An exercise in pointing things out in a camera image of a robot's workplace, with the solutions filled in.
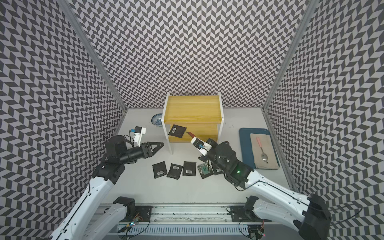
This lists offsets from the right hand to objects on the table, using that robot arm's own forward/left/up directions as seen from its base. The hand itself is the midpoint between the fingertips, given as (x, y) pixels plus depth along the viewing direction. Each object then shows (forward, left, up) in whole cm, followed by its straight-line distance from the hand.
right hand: (197, 141), depth 70 cm
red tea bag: (+7, +3, -3) cm, 8 cm away
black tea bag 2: (-4, +14, -26) cm, 29 cm away
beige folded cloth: (+12, -45, -25) cm, 53 cm away
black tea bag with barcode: (-3, +5, -26) cm, 27 cm away
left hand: (-2, +17, -2) cm, 17 cm away
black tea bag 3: (-4, -11, -25) cm, 28 cm away
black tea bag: (+13, +12, -10) cm, 20 cm away
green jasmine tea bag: (-4, -5, -25) cm, 26 cm away
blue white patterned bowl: (+33, +31, -22) cm, 51 cm away
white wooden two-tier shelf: (+9, -3, +8) cm, 13 cm away
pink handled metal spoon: (+5, -41, -25) cm, 48 cm away
